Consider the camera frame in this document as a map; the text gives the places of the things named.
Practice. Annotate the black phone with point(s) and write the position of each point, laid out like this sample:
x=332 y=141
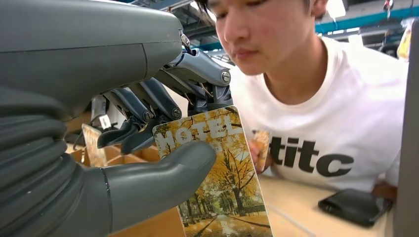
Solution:
x=353 y=206

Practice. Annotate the wooden card organizer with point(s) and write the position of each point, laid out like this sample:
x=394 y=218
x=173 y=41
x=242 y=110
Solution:
x=154 y=225

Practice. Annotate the white paper tag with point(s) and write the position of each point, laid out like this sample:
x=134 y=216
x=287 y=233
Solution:
x=105 y=121

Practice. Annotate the ceiling light panel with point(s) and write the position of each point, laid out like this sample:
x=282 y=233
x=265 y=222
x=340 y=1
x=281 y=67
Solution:
x=335 y=8

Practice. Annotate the person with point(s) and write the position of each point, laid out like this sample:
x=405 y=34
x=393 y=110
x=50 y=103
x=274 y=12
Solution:
x=343 y=114

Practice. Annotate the teal ceiling beam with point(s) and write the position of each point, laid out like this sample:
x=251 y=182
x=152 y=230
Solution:
x=366 y=19

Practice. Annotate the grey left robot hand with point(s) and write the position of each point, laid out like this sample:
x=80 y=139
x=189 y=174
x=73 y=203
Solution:
x=82 y=49

